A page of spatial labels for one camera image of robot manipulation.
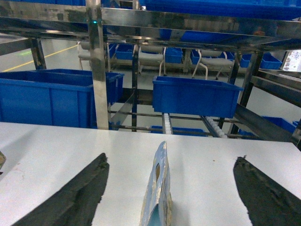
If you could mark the blue bin at left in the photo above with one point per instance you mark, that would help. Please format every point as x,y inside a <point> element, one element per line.
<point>58,97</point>

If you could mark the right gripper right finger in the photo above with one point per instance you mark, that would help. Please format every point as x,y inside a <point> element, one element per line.
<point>267,202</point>

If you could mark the small blue bin on rollers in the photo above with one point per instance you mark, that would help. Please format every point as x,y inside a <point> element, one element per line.
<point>194,96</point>

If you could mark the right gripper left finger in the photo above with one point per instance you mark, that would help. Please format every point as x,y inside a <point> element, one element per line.
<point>76,202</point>

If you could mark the flower gift bag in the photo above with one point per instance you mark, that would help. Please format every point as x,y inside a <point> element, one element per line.
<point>157,202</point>

